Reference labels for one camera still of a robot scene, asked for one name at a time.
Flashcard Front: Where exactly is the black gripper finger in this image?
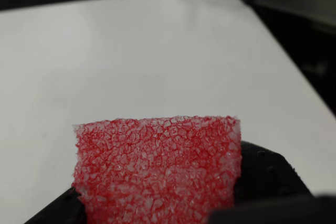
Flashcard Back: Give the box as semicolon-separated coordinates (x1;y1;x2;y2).
209;140;336;224
25;187;89;224

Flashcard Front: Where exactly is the red foam cube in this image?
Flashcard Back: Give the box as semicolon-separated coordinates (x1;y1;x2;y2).
71;115;243;224

